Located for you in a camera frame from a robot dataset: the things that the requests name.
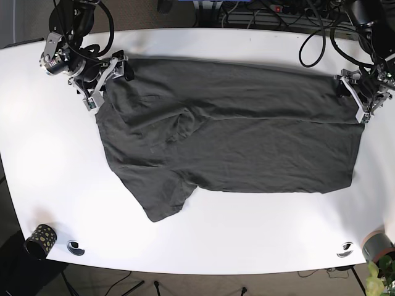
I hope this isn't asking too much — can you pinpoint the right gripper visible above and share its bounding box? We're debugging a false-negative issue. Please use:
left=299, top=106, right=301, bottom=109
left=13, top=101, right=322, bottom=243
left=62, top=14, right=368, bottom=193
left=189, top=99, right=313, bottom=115
left=68, top=54, right=135, bottom=112

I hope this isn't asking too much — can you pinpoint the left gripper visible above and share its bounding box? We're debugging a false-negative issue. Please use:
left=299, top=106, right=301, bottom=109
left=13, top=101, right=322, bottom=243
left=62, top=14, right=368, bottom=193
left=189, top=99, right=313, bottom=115
left=335, top=69, right=393, bottom=123

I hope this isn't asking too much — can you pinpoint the dark grey T-shirt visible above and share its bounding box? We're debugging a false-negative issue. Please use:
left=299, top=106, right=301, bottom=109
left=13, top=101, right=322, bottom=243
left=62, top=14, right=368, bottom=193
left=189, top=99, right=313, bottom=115
left=96, top=59, right=365, bottom=222

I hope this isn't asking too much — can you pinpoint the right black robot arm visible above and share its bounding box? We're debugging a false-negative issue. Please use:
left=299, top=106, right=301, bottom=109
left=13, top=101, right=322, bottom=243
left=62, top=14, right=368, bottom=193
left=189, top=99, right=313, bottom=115
left=39, top=1, right=135, bottom=111

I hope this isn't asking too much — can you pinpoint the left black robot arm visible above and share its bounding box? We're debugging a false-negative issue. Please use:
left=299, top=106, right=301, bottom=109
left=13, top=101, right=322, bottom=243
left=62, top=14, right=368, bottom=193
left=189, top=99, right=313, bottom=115
left=330, top=1, right=394, bottom=123

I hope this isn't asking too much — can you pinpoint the grey plant pot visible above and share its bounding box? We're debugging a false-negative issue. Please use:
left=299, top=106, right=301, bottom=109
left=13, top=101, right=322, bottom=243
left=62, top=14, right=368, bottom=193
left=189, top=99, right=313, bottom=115
left=361, top=231, right=394, bottom=263

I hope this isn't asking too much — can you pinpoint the right metal table grommet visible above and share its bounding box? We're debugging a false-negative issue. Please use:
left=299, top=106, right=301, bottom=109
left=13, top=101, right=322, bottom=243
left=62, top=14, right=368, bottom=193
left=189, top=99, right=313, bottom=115
left=336, top=242, right=354, bottom=258

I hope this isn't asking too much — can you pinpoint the metal table grommet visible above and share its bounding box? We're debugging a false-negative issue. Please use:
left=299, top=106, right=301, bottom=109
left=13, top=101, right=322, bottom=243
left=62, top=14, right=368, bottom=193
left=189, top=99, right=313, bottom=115
left=336, top=242, right=354, bottom=258
left=67, top=240, right=85, bottom=257

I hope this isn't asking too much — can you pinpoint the left metal table grommet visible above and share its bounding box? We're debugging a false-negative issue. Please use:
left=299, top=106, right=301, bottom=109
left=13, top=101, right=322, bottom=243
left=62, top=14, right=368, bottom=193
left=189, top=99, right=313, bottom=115
left=67, top=240, right=85, bottom=257

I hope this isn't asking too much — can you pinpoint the black floral cup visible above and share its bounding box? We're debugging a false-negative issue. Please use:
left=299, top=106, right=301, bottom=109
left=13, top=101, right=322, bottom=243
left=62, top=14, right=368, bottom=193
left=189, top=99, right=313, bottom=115
left=23, top=224, right=57, bottom=260

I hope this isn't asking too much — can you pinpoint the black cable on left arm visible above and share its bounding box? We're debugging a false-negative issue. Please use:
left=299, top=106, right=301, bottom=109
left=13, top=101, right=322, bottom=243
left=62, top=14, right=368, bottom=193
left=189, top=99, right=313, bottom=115
left=299, top=0, right=373, bottom=70

